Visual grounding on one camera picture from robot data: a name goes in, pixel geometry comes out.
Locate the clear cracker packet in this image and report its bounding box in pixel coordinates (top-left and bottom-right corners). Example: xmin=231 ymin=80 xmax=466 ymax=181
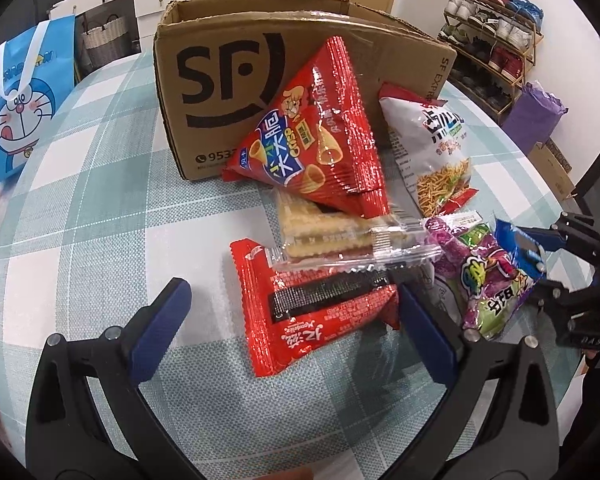
xmin=271 ymin=192 xmax=443 ymax=275

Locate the brown cardboard box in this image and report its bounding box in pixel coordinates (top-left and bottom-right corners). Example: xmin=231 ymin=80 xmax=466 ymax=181
xmin=153 ymin=0 xmax=457 ymax=181

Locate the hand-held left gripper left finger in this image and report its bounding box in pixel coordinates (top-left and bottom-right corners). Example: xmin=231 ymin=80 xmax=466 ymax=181
xmin=24 ymin=276 xmax=201 ymax=480

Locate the purple bag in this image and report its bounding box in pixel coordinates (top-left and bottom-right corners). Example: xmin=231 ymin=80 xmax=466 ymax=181
xmin=500 ymin=82 xmax=568 ymax=158

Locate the blue cartoon tote bag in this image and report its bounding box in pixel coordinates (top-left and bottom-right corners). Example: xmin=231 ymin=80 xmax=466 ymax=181
xmin=0 ymin=14 xmax=77 ymax=188

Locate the red triangular crisp packet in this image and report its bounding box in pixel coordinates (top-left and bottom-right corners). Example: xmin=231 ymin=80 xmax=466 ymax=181
xmin=222 ymin=35 xmax=392 ymax=220

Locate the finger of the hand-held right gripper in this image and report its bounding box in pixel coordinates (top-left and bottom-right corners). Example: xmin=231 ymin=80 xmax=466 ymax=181
xmin=530 ymin=276 xmax=600 ymax=322
xmin=515 ymin=212 xmax=600 ymax=264

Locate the red cookie packet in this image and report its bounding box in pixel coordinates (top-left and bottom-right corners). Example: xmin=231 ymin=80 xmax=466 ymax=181
xmin=229 ymin=239 xmax=401 ymax=378

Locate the woven basket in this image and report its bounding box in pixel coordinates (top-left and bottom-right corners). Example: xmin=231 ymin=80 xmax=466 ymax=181
xmin=82 ymin=14 xmax=131 ymax=68

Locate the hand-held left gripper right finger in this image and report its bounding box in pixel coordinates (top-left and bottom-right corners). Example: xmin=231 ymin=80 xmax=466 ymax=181
xmin=380 ymin=282 xmax=563 ymax=480

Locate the person's right hand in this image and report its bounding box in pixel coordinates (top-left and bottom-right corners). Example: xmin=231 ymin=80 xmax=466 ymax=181
xmin=577 ymin=350 xmax=600 ymax=376

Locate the flat cardboard piece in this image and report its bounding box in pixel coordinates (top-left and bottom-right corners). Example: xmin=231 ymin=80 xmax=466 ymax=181
xmin=527 ymin=142 xmax=578 ymax=201

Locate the blue cookie packet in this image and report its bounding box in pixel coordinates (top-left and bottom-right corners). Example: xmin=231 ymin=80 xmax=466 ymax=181
xmin=494 ymin=219 xmax=548 ymax=281

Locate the wooden shoe rack with shoes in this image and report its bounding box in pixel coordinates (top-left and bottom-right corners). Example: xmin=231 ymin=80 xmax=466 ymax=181
xmin=437 ymin=0 xmax=545 ymax=111

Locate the white fried noodle snack packet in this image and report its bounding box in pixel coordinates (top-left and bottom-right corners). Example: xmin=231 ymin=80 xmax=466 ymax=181
xmin=377 ymin=81 xmax=480 ymax=218

